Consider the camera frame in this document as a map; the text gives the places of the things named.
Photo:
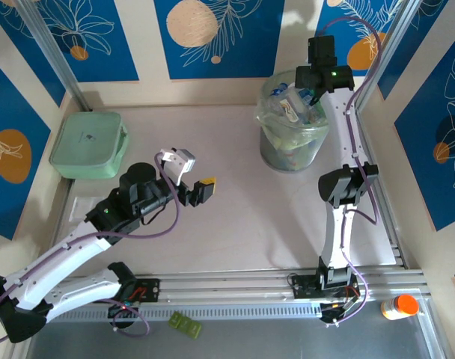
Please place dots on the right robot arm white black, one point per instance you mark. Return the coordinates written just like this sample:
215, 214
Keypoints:
334, 232

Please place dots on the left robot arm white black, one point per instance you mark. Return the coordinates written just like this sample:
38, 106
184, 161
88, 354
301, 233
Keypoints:
63, 254

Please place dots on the clear plastic trash bin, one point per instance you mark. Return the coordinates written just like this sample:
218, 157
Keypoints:
287, 161
268, 123

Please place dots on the clear plastic packet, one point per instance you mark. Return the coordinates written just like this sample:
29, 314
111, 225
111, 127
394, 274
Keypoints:
83, 209

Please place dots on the pale green zip case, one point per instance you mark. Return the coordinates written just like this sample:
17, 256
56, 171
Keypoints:
85, 142

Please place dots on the small green square packet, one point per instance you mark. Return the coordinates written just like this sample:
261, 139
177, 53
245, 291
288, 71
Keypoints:
175, 321
184, 324
195, 330

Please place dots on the orange-capped small bottle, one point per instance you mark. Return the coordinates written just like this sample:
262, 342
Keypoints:
399, 307

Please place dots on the blue floral wall panel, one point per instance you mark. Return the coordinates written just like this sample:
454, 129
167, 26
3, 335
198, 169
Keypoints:
10, 112
418, 45
25, 60
250, 45
418, 168
362, 11
111, 45

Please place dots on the aluminium side rail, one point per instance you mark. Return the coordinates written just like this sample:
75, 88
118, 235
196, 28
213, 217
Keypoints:
64, 209
394, 224

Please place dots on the aluminium corner post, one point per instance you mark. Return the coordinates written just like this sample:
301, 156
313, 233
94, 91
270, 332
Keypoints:
60, 60
396, 30

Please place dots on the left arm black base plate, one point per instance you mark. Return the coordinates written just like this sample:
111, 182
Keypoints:
149, 289

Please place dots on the aluminium front rail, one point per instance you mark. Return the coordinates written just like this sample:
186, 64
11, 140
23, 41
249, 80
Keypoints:
231, 288

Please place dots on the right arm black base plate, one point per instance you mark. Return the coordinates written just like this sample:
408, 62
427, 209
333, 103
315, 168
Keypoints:
302, 288

